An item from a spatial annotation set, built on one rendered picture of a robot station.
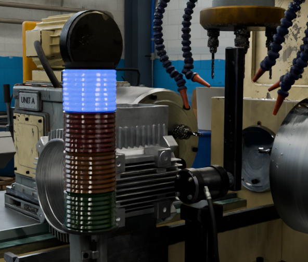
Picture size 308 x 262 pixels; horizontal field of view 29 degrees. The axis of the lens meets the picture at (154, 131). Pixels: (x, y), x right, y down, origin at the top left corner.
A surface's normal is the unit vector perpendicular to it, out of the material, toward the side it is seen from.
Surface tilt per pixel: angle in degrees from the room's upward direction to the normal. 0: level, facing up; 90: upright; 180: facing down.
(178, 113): 90
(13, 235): 45
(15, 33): 90
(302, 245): 90
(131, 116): 90
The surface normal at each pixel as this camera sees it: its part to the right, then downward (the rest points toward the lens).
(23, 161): -0.77, 0.06
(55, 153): 0.50, 0.70
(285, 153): -0.73, -0.23
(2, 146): 0.53, -0.50
